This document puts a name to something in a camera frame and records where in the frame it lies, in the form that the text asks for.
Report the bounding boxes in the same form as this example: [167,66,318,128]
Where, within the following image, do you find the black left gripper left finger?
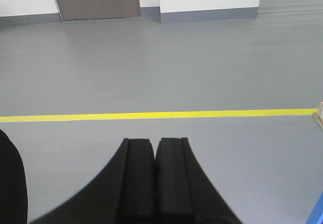
[34,138,155,223]

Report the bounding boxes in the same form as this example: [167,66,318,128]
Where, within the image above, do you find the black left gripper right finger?
[155,138,241,223]

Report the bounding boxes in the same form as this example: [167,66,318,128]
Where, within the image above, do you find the blue door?
[306,193,323,224]

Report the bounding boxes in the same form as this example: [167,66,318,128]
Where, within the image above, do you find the black trouser leg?
[1,131,28,223]

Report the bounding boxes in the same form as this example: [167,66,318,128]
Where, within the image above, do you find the yellow floor tape line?
[1,108,317,123]

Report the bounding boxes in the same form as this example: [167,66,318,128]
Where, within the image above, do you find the white wooden stop beam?
[312,101,323,130]

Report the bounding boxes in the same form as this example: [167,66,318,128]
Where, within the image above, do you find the white pillar grey skirting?
[159,0,260,23]

